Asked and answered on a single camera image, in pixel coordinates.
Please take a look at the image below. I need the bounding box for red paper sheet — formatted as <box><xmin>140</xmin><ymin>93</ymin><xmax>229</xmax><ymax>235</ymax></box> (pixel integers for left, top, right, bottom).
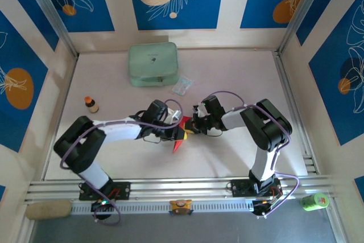
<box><xmin>172</xmin><ymin>115</ymin><xmax>195</xmax><ymax>154</ymax></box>

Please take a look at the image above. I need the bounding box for small clear plastic packet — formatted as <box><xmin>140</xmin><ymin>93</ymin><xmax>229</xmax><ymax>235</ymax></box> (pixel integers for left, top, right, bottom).
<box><xmin>171</xmin><ymin>76</ymin><xmax>194</xmax><ymax>97</ymax></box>

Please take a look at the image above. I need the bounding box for mint green zip pouch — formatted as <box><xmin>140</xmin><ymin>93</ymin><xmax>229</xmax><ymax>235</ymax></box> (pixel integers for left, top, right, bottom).
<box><xmin>127</xmin><ymin>42</ymin><xmax>180</xmax><ymax>88</ymax></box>

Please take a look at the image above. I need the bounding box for small brown bottle orange cap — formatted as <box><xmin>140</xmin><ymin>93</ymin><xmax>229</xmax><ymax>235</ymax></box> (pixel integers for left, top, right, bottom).
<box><xmin>84</xmin><ymin>96</ymin><xmax>100</xmax><ymax>114</ymax></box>

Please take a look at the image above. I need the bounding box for orange yellow button device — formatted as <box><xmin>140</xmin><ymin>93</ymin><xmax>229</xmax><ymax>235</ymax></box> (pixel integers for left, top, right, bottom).
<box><xmin>169</xmin><ymin>199</ymin><xmax>194</xmax><ymax>216</ymax></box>

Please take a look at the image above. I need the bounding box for green cup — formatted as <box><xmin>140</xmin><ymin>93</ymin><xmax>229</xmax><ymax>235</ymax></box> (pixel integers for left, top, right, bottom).
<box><xmin>300</xmin><ymin>193</ymin><xmax>330</xmax><ymax>212</ymax></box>

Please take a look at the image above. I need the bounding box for beige foam roll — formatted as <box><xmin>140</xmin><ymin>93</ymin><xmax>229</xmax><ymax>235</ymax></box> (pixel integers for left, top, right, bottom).
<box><xmin>24</xmin><ymin>200</ymin><xmax>72</xmax><ymax>221</ymax></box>

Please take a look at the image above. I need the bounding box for aluminium mounting rail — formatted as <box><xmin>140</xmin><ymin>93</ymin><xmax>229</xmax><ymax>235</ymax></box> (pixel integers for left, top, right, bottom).
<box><xmin>24</xmin><ymin>176</ymin><xmax>339</xmax><ymax>205</ymax></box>

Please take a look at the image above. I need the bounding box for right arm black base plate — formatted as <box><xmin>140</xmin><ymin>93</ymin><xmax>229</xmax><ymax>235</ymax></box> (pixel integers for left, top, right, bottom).
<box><xmin>230</xmin><ymin>179</ymin><xmax>282</xmax><ymax>198</ymax></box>

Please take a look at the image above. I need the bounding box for aluminium side rail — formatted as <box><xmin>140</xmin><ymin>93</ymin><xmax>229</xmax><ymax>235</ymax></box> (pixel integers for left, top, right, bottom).
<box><xmin>272</xmin><ymin>51</ymin><xmax>319</xmax><ymax>175</ymax></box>

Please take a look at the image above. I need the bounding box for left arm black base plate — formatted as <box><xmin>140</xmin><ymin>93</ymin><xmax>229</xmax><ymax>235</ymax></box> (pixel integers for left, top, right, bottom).
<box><xmin>78</xmin><ymin>182</ymin><xmax>131</xmax><ymax>201</ymax></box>

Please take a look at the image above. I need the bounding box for slotted grey cable duct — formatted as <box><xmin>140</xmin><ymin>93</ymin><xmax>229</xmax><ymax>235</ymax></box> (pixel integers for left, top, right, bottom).
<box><xmin>69</xmin><ymin>199</ymin><xmax>255</xmax><ymax>215</ymax></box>

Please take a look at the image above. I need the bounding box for aluminium corner post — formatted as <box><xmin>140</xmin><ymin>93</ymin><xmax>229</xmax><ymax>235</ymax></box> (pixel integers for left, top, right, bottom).
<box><xmin>21</xmin><ymin>0</ymin><xmax>80</xmax><ymax>57</ymax></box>
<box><xmin>277</xmin><ymin>0</ymin><xmax>333</xmax><ymax>56</ymax></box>

